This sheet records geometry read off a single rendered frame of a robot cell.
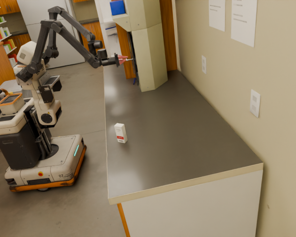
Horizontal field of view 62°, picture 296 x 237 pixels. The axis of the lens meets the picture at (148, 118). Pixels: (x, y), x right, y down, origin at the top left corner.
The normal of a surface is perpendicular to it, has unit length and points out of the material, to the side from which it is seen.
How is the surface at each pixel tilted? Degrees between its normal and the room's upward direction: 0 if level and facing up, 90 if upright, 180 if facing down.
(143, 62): 90
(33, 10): 90
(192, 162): 0
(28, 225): 0
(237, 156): 0
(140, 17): 90
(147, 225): 90
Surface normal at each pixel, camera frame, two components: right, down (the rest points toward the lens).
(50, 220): -0.14, -0.86
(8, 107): 0.02, 0.53
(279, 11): -0.98, 0.20
